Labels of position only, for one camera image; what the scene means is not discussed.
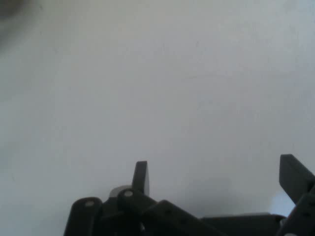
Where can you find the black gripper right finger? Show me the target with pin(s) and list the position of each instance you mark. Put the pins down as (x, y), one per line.
(294, 175)

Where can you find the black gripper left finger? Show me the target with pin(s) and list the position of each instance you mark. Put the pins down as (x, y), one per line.
(140, 177)

